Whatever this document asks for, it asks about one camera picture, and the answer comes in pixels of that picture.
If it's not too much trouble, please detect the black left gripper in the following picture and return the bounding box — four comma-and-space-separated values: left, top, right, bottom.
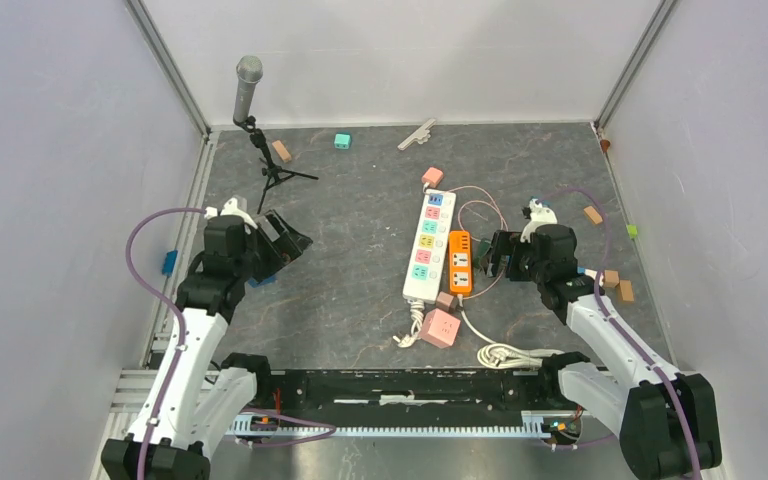
234, 209, 312, 284

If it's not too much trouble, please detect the blue cube socket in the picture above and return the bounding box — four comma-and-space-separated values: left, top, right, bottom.
248, 275, 276, 288

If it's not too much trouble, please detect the white multicolour power strip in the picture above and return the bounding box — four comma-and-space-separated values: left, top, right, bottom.
402, 189, 457, 304

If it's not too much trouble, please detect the pink cube socket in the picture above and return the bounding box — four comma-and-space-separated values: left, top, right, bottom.
418, 309, 461, 349

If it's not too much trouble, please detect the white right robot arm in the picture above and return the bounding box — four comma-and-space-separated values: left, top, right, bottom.
488, 224, 722, 479

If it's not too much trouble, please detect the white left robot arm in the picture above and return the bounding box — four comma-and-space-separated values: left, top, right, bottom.
100, 206, 312, 479

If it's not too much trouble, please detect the orange power strip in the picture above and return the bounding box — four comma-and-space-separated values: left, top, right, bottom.
448, 230, 473, 296

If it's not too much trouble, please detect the black tripod mic stand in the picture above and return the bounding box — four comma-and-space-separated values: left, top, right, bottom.
234, 116, 319, 214

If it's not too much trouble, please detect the small mauve cube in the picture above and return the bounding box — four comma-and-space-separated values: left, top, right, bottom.
435, 291, 458, 313

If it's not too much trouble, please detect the tan block right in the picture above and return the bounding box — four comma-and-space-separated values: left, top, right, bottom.
583, 205, 604, 225

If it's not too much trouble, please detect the wooden blocks pair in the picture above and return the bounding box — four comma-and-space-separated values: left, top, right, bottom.
602, 270, 635, 303

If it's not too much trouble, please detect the tan wooden block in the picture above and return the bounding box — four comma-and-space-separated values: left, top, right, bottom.
272, 140, 293, 163

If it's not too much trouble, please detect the teal cube block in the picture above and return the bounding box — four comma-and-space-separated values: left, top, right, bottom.
333, 132, 352, 150

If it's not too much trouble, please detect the small pink charger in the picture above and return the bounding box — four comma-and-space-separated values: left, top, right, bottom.
421, 167, 444, 188

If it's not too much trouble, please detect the grey microphone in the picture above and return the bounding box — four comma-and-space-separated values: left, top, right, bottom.
232, 55, 263, 124

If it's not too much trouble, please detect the coiled white cable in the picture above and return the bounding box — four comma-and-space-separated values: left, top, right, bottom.
458, 307, 565, 371

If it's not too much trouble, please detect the white strip plug cable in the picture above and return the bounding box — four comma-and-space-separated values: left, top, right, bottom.
392, 299, 428, 350

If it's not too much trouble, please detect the blue clip on rail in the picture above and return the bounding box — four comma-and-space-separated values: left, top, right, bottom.
161, 250, 178, 277

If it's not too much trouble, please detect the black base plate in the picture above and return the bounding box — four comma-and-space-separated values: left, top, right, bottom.
247, 368, 577, 428

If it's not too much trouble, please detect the white plastic bracket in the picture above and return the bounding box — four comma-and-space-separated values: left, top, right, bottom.
397, 118, 437, 151

